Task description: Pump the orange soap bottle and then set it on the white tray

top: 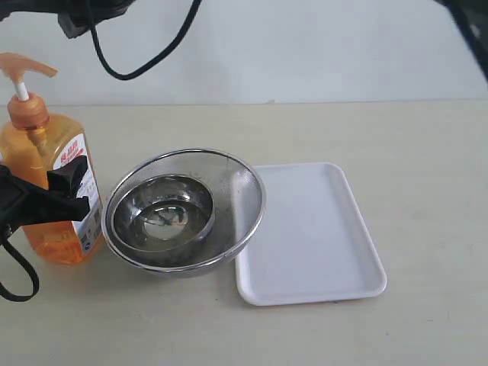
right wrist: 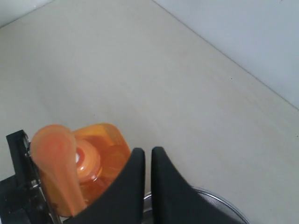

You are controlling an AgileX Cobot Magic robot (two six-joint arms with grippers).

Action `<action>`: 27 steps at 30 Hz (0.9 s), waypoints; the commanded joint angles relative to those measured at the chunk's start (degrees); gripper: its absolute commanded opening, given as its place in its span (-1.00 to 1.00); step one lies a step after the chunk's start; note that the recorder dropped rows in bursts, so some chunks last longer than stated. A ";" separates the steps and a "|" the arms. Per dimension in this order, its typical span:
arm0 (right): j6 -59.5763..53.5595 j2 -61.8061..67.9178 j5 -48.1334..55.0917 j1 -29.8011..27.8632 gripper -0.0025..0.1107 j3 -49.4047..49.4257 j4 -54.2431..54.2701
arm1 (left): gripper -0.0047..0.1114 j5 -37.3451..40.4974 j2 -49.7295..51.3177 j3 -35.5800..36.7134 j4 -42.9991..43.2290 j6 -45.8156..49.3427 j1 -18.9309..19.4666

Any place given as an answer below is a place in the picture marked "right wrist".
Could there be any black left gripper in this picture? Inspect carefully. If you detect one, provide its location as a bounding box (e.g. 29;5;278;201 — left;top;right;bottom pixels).
0;130;61;224

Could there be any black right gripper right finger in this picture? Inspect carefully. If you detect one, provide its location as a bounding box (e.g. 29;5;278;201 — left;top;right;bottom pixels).
151;147;238;224

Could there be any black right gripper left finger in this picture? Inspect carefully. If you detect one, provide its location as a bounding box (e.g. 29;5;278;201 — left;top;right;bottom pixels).
64;148;145;224

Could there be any orange pump soap bottle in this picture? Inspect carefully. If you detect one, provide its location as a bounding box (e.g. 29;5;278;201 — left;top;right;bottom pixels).
30;123;131;217

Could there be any steel mesh colander bowl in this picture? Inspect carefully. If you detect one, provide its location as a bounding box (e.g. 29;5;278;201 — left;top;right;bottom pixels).
142;186;250;224

